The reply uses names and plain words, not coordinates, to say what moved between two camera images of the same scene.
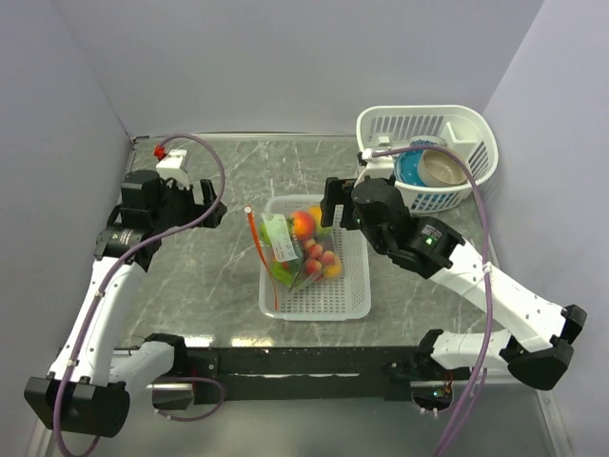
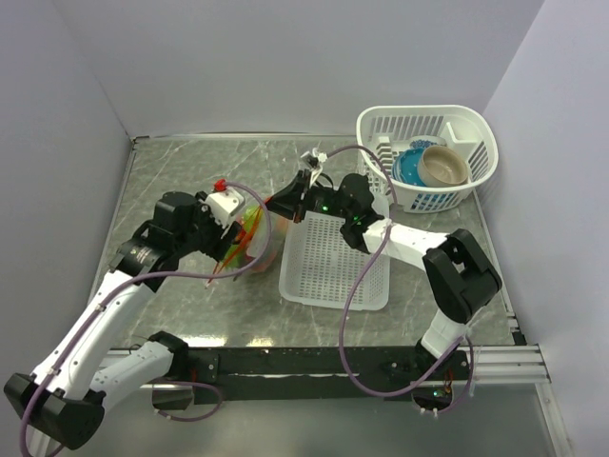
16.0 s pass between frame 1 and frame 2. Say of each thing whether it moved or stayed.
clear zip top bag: moved
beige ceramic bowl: stayed
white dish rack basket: stayed
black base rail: stayed
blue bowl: stayed
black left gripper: moved
